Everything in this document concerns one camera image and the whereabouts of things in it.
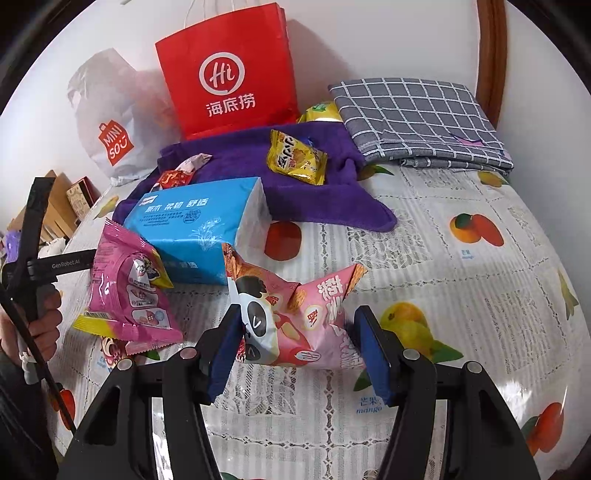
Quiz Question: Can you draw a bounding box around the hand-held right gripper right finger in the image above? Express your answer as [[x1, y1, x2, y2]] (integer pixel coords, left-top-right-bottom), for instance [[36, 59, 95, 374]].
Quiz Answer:
[[353, 305, 541, 480]]

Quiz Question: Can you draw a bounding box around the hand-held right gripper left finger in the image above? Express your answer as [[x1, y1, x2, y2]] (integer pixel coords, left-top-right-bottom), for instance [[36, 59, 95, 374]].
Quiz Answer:
[[58, 305, 243, 480]]

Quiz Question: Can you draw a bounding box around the pink cartoon snack packet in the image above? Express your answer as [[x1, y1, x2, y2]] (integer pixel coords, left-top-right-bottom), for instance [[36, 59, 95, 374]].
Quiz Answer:
[[73, 218, 185, 356]]

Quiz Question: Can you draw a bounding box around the pink panda snack packet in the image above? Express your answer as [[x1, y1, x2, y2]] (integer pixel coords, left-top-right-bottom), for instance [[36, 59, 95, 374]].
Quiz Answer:
[[222, 242, 368, 372]]

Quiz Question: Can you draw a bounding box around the long pink bear snack packet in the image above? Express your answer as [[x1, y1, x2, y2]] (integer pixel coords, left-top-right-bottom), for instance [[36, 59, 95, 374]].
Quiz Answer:
[[99, 336, 160, 365]]

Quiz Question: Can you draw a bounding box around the red snack packet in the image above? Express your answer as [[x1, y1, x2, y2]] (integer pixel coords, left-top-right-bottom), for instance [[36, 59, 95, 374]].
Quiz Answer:
[[150, 170, 197, 192]]

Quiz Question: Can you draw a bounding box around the pink white snack packet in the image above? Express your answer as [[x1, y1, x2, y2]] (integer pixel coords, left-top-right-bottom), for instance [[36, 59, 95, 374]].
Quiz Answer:
[[173, 154, 213, 174]]

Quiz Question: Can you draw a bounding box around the purple towel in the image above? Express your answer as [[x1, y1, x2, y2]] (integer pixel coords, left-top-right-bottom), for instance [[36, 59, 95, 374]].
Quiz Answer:
[[113, 124, 398, 232]]

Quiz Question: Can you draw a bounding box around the person's left hand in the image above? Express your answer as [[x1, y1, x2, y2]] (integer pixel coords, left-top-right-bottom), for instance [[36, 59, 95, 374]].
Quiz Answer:
[[14, 292, 64, 366]]

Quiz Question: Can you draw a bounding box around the lilac cloth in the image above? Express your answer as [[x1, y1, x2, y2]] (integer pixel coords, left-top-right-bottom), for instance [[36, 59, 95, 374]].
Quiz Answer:
[[0, 231, 21, 264]]

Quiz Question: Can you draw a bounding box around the patterned gift box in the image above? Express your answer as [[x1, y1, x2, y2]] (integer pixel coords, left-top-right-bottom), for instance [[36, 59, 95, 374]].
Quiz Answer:
[[66, 175, 100, 222]]

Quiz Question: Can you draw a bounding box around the fruit print table cover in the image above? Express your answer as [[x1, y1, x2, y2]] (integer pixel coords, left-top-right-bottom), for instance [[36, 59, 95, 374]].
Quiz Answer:
[[44, 161, 580, 480]]

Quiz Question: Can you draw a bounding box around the blue tissue pack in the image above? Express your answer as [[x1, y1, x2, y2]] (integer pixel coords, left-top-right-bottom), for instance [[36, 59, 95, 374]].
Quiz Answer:
[[122, 176, 273, 284]]

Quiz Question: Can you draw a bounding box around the white plastic shopping bag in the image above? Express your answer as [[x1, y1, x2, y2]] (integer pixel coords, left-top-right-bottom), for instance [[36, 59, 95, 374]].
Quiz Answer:
[[67, 48, 178, 185]]

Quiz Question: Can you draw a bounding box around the red paper shopping bag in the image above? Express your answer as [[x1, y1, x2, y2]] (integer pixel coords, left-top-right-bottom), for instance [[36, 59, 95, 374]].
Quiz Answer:
[[154, 0, 298, 141]]

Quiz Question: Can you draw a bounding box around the grey checked folded cloth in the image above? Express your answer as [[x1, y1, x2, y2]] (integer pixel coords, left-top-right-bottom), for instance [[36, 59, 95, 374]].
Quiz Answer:
[[328, 78, 515, 174]]

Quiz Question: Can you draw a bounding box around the yellow green snack packet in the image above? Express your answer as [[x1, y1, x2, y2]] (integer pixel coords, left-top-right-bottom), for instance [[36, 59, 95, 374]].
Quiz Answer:
[[298, 100, 345, 124]]

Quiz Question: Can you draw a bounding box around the brown wooden door frame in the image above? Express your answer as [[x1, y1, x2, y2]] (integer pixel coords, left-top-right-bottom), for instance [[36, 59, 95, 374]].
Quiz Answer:
[[475, 0, 509, 130]]

